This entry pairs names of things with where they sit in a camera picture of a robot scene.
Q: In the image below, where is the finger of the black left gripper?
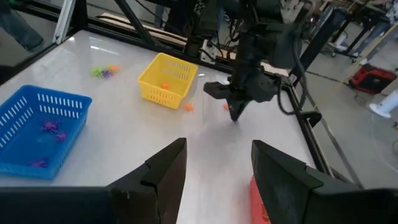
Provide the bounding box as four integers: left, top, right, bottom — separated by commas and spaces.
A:
236, 99, 253, 121
226, 98, 239, 121

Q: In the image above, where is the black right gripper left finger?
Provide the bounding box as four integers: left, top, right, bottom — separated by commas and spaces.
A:
107, 138, 188, 224

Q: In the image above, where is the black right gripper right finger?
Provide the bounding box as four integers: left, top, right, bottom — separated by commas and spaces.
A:
251, 139, 324, 224

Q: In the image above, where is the yellow slotted plastic basket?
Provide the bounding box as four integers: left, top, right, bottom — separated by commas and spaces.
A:
137, 52, 200, 110

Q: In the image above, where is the blue slotted plastic basket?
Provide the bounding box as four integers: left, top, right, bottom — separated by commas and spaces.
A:
0, 84, 93, 181

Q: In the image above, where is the red slotted plastic basket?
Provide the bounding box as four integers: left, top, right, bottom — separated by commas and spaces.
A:
249, 175, 272, 224

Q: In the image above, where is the red black tool box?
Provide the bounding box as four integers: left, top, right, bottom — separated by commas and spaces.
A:
348, 63, 398, 95

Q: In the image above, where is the person's foot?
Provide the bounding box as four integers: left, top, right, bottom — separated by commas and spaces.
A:
368, 89, 398, 119

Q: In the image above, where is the person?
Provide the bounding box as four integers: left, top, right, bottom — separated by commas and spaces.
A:
0, 0, 45, 52
353, 0, 398, 65

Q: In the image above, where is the silver aluminium extrusion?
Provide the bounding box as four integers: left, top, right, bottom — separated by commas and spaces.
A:
52, 0, 77, 45

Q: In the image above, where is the black left wrist camera cable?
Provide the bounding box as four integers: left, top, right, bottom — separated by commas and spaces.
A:
275, 30, 308, 116

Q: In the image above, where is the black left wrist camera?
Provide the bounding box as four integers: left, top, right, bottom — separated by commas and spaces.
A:
267, 23, 304, 70

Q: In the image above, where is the black frame hook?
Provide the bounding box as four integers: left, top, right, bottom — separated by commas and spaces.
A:
300, 110, 323, 129

